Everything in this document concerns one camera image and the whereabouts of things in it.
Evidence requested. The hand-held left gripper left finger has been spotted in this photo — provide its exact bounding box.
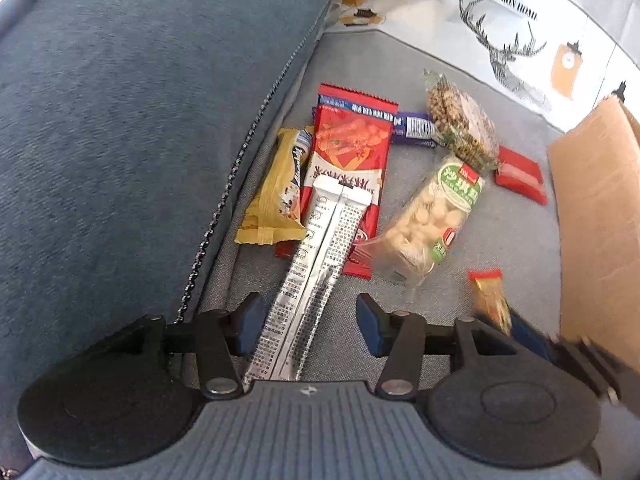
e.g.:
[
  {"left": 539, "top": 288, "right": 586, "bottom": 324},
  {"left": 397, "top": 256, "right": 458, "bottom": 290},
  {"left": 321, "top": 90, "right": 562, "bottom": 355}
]
[{"left": 107, "top": 292, "right": 266, "bottom": 402}]

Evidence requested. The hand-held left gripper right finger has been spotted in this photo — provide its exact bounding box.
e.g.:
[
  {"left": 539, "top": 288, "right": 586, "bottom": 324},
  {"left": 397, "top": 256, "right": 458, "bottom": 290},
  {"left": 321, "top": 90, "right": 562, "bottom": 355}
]
[{"left": 356, "top": 293, "right": 516, "bottom": 400}]

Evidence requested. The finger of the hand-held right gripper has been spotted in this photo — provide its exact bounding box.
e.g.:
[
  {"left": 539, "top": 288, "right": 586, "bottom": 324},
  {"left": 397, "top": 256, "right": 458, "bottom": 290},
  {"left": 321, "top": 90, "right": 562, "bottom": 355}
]
[{"left": 509, "top": 311, "right": 626, "bottom": 403}]

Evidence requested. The small red yellow packet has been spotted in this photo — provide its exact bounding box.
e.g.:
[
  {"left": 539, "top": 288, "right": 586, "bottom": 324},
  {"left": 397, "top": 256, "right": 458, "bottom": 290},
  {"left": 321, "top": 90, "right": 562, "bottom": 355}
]
[{"left": 467, "top": 269, "right": 512, "bottom": 336}]

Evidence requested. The long foil stick packet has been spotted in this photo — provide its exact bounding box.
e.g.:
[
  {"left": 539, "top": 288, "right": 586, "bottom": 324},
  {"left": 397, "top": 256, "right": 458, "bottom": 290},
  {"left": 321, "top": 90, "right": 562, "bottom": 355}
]
[{"left": 241, "top": 174, "right": 373, "bottom": 383}]

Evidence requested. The green label peanut packet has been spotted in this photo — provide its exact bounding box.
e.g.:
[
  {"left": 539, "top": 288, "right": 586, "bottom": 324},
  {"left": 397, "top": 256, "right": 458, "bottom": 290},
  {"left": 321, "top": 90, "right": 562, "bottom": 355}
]
[{"left": 357, "top": 155, "right": 486, "bottom": 303}]

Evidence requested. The yellow wafer bar packet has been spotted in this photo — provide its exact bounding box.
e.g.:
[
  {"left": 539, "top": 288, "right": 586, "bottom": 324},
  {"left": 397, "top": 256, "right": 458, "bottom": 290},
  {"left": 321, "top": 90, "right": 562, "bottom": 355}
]
[{"left": 235, "top": 127, "right": 316, "bottom": 246}]

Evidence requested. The cardboard box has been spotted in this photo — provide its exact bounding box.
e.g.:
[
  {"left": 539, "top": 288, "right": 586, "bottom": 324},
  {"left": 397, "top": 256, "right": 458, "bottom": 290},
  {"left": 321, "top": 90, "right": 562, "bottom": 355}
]
[{"left": 546, "top": 96, "right": 640, "bottom": 376}]

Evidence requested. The large red snack packet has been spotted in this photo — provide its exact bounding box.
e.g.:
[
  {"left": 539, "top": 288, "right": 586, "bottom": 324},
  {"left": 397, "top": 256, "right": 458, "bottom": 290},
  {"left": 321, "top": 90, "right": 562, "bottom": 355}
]
[{"left": 277, "top": 82, "right": 399, "bottom": 281}]

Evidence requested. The grey sofa seat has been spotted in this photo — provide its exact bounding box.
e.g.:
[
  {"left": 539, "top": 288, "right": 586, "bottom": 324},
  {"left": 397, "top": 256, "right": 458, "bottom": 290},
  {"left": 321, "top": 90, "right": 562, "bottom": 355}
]
[{"left": 190, "top": 30, "right": 640, "bottom": 480}]

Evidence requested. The small flat red packet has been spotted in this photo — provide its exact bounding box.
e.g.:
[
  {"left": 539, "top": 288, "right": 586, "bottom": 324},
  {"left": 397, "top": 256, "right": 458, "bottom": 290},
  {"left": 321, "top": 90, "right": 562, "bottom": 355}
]
[{"left": 494, "top": 146, "right": 548, "bottom": 206}]

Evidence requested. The purple candy bar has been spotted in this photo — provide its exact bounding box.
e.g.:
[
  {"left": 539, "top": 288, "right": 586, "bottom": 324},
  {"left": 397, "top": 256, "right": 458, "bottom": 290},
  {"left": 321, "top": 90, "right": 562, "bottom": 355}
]
[{"left": 390, "top": 111, "right": 442, "bottom": 151}]

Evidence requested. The clear seed bar packet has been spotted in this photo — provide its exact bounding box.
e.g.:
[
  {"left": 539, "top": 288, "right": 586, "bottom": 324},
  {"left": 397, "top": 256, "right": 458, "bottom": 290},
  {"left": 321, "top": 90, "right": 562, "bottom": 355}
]
[{"left": 424, "top": 69, "right": 501, "bottom": 171}]

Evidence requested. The blue sofa cushion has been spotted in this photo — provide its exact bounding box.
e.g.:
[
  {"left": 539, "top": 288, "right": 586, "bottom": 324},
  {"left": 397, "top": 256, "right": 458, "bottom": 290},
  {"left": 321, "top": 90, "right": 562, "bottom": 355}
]
[{"left": 0, "top": 0, "right": 346, "bottom": 466}]

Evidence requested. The deer print cloth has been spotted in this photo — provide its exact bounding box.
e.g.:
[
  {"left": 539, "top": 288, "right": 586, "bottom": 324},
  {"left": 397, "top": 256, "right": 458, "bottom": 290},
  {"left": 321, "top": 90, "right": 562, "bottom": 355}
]
[{"left": 325, "top": 0, "right": 640, "bottom": 136}]

